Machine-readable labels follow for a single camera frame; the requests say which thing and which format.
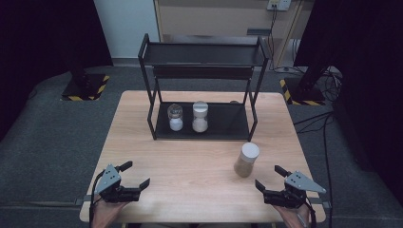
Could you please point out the black stand with striped base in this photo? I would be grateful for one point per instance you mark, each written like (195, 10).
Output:
(84, 88)
(309, 91)

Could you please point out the white powder jar clear top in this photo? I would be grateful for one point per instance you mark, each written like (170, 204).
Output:
(176, 124)

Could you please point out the dark grey wall bracket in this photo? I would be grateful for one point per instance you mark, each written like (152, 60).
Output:
(259, 32)

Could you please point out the grey table edge bracket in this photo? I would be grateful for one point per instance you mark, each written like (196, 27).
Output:
(84, 200)
(321, 203)

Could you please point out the pale slanted beam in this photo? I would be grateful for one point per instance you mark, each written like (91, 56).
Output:
(290, 31)

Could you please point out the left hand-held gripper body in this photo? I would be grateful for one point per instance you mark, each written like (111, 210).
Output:
(109, 180)

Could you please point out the brown spice jar white lid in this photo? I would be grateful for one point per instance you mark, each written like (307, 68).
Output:
(250, 151)

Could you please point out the black metal two-tier rack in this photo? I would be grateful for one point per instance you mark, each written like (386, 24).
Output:
(202, 55)

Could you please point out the white wall socket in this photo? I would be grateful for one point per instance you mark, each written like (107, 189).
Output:
(283, 3)

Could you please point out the white powder jar white lid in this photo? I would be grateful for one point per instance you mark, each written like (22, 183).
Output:
(200, 109)

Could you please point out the person's left hand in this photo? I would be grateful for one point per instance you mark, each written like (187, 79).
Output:
(104, 215)

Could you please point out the black curtain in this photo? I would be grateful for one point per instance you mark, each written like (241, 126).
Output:
(47, 38)
(364, 63)

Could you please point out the small brown object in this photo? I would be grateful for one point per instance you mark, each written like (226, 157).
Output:
(234, 102)

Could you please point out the person's right hand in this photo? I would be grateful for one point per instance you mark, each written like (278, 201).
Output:
(296, 218)

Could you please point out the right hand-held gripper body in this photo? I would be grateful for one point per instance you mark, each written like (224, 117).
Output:
(299, 183)

